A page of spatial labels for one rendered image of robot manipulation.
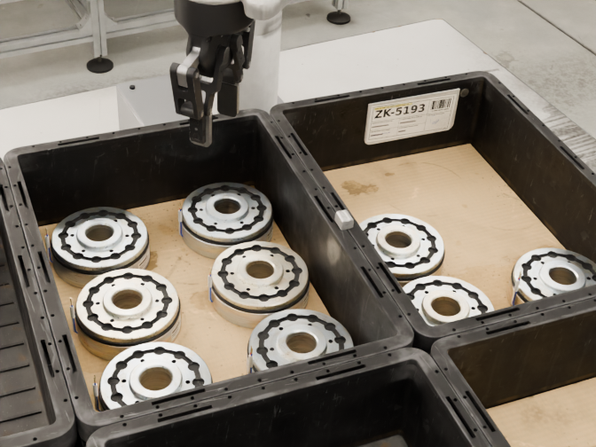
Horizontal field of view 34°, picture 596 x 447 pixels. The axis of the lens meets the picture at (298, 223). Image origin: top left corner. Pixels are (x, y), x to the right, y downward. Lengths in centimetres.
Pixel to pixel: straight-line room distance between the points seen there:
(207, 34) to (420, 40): 94
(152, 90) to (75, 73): 165
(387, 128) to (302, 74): 47
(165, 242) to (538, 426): 45
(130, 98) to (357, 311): 57
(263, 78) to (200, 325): 41
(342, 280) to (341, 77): 74
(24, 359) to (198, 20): 37
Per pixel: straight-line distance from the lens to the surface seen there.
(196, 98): 92
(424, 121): 125
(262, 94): 131
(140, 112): 137
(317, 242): 103
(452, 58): 177
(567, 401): 100
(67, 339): 87
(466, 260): 112
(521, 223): 119
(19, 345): 102
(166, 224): 114
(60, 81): 303
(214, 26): 91
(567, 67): 329
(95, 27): 300
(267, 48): 128
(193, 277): 107
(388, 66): 172
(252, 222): 109
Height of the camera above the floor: 155
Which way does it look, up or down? 39 degrees down
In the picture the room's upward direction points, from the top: 4 degrees clockwise
